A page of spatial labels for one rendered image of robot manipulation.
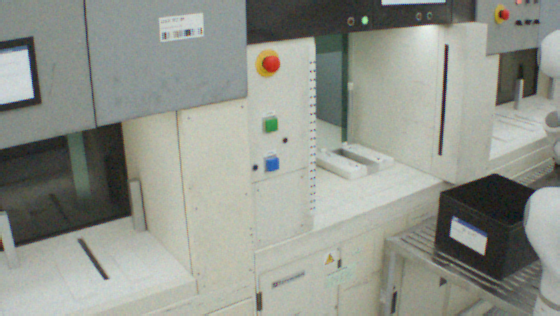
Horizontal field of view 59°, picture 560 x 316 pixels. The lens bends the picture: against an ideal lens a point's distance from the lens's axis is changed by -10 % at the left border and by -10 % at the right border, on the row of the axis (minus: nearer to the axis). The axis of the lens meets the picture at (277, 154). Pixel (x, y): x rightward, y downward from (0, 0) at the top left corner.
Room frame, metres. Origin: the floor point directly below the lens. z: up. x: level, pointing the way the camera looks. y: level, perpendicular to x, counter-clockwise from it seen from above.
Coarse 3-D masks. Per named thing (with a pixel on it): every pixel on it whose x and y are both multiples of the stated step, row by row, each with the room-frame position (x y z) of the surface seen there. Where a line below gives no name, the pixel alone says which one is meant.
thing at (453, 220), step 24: (456, 192) 1.45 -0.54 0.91; (480, 192) 1.51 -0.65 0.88; (504, 192) 1.50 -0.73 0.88; (528, 192) 1.42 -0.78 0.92; (456, 216) 1.34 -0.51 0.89; (480, 216) 1.27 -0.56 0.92; (504, 216) 1.49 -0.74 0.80; (456, 240) 1.33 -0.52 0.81; (480, 240) 1.26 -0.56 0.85; (504, 240) 1.18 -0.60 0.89; (528, 240) 1.23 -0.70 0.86; (480, 264) 1.24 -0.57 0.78; (504, 264) 1.18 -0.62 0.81; (528, 264) 1.24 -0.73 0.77
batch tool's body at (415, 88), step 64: (256, 0) 1.24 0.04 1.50; (320, 0) 1.34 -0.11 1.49; (448, 0) 1.63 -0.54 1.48; (384, 64) 1.91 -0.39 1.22; (448, 64) 1.66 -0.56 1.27; (256, 128) 1.24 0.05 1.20; (320, 128) 2.25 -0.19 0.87; (384, 128) 1.90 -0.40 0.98; (448, 128) 1.65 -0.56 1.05; (256, 192) 1.24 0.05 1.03; (320, 192) 1.59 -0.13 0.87; (384, 192) 1.57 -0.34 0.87; (256, 256) 1.22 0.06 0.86; (320, 256) 1.34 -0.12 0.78
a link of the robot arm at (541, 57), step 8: (552, 32) 1.15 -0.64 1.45; (544, 40) 1.13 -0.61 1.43; (552, 40) 1.11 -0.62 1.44; (544, 48) 1.11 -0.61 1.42; (552, 48) 1.10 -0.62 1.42; (544, 56) 1.10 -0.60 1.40; (552, 56) 1.09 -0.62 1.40; (544, 64) 1.11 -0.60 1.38; (552, 64) 1.09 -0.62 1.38; (544, 72) 1.12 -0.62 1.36; (552, 72) 1.10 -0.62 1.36
